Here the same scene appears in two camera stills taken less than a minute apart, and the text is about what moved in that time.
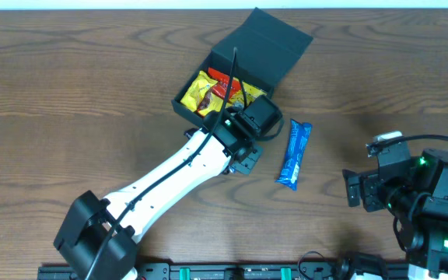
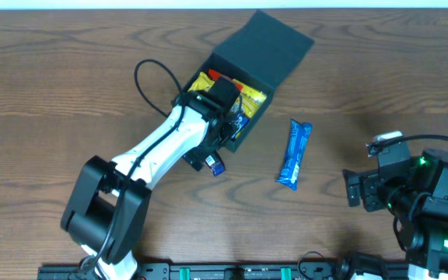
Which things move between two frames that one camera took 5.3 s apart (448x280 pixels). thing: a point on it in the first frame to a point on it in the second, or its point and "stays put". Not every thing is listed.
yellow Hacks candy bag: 250,92 stays put
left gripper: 216,117 to 218,137
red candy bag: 222,79 stays put
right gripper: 369,183 stays put
